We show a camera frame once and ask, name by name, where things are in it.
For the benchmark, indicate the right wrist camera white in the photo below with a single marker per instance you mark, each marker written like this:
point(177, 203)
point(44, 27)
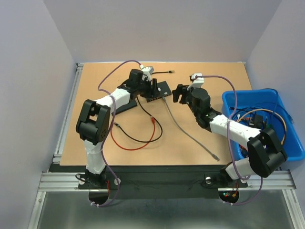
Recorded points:
point(197, 81)

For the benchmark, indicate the black flat plate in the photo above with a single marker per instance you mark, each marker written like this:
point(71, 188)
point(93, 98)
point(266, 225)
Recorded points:
point(126, 107)

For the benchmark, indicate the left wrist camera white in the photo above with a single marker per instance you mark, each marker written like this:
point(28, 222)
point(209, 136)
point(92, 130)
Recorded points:
point(147, 70)

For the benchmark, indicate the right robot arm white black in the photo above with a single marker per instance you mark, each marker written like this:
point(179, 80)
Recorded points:
point(265, 151)

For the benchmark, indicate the black network switch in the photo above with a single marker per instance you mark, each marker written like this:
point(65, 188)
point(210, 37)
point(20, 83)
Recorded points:
point(164, 91)

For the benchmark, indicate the blue plastic bin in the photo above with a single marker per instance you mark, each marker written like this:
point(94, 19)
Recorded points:
point(264, 109)

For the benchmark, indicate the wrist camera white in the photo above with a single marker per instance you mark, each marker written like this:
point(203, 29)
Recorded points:
point(147, 70)
point(197, 81)

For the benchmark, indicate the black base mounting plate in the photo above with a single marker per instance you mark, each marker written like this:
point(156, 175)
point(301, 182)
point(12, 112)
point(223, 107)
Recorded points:
point(160, 182)

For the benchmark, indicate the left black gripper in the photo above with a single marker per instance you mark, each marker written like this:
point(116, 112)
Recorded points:
point(152, 92)

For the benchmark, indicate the aluminium frame rail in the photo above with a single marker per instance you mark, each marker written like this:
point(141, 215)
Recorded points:
point(61, 205)

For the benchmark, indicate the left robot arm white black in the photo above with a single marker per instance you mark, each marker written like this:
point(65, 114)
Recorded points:
point(94, 120)

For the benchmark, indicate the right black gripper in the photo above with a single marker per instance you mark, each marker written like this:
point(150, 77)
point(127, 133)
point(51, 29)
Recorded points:
point(181, 89)

